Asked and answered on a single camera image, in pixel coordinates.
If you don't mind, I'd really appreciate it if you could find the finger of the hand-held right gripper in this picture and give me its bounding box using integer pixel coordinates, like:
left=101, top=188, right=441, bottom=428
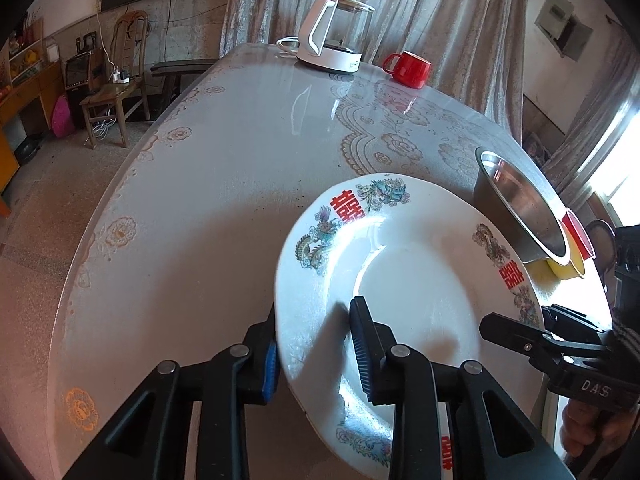
left=542, top=304, right=613, bottom=347
left=479, top=312, right=613, bottom=386

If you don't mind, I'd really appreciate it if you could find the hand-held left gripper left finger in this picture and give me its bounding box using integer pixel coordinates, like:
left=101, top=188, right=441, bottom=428
left=65, top=305, right=281, bottom=480

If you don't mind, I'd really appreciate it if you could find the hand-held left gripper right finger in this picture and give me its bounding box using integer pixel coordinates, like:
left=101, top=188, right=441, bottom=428
left=349, top=296, right=576, bottom=480

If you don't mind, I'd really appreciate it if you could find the yellow bowl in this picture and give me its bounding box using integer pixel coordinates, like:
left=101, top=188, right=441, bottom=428
left=527, top=252, right=587, bottom=281

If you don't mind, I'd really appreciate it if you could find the white dragon print plate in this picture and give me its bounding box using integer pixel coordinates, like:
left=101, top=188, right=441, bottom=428
left=274, top=172, right=546, bottom=476

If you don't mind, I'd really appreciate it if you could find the stainless steel bowl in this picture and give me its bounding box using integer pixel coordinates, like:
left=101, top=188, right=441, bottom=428
left=472, top=146, right=572, bottom=266

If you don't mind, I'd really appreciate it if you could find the person's right hand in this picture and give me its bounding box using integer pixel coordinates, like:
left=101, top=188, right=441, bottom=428
left=559, top=400, right=621, bottom=461

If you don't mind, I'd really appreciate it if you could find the red bowl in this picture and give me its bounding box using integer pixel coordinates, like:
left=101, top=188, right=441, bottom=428
left=560, top=208, right=597, bottom=261

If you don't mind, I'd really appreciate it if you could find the floral lace tablecloth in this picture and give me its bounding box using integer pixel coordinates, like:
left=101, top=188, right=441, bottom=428
left=47, top=42, right=616, bottom=480

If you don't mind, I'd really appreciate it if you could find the beige patterned curtain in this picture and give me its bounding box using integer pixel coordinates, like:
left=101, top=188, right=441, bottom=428
left=220, top=0, right=536, bottom=136
left=542, top=35, right=640, bottom=196

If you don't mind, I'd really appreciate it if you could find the red mug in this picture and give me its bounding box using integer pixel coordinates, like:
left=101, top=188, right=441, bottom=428
left=382, top=51, right=433, bottom=90

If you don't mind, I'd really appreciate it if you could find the dark wooden bench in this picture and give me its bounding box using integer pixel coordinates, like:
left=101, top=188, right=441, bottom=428
left=150, top=58, right=218, bottom=111

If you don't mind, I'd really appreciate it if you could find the wooden chair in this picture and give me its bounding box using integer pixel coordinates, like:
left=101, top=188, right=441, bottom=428
left=80, top=10, right=151, bottom=150

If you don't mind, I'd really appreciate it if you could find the pink bag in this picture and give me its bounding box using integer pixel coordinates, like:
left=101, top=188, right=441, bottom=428
left=50, top=95, right=76, bottom=138

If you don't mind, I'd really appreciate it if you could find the white glass electric kettle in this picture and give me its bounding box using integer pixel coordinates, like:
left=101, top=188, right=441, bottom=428
left=295, top=0, right=376, bottom=73

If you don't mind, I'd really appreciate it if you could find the small black monitor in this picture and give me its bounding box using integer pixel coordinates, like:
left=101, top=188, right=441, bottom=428
left=64, top=50, right=98, bottom=93

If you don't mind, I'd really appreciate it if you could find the yellow wooden cabinet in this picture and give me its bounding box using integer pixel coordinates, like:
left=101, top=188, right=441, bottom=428
left=0, top=60, right=66, bottom=211

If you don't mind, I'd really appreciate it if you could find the grey wall meter box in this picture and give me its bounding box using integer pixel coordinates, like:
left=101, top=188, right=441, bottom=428
left=535, top=0, right=593, bottom=58

